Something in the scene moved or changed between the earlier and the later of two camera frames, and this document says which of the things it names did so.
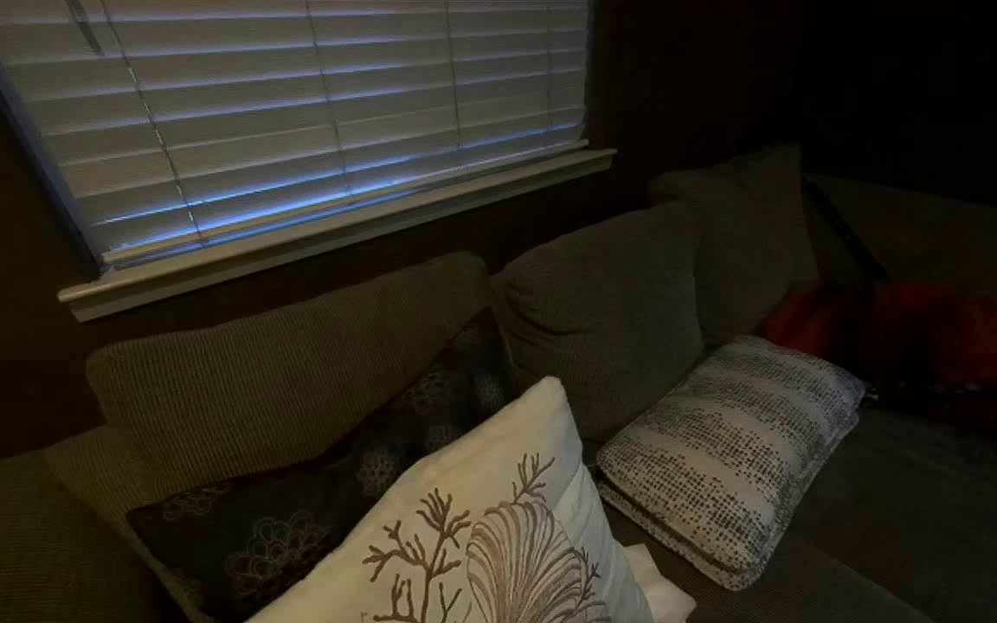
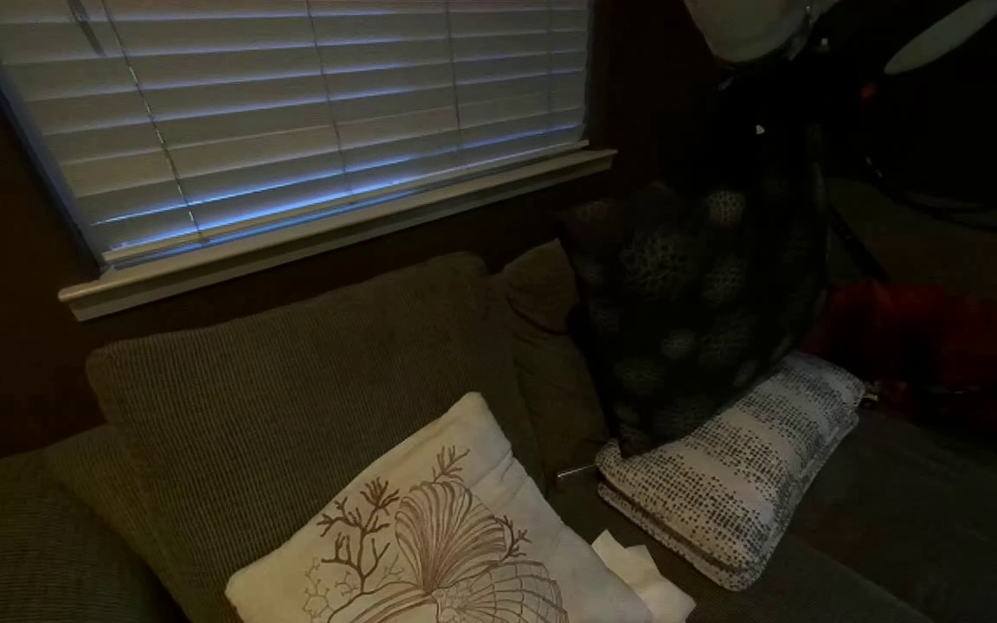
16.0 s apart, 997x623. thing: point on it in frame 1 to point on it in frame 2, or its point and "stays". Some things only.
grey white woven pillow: [727, 456] stays
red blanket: [924, 336] stays
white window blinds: [169, 121] stays
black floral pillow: [220, 552] to [694, 288]
